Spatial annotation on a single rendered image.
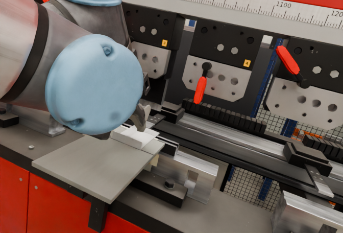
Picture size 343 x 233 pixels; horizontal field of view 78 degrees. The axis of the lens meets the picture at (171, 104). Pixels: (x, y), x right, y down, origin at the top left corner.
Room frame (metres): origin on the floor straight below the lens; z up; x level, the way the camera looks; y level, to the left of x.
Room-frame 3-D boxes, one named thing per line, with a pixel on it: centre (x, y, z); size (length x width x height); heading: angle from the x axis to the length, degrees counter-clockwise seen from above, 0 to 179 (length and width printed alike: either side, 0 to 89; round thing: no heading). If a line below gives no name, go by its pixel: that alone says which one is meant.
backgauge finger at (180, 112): (0.75, 0.03, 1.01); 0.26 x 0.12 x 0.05; 165
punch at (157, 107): (0.59, 0.07, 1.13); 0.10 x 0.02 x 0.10; 75
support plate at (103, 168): (0.45, 0.11, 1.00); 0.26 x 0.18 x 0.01; 165
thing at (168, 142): (0.58, 0.05, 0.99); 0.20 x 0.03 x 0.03; 75
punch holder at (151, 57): (0.60, 0.10, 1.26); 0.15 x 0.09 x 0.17; 75
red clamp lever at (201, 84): (0.49, -0.06, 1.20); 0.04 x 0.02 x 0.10; 165
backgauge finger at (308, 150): (0.61, -0.47, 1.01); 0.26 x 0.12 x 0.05; 165
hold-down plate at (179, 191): (0.52, 0.05, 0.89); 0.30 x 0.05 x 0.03; 75
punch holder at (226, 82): (0.54, -0.09, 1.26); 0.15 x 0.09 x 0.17; 75
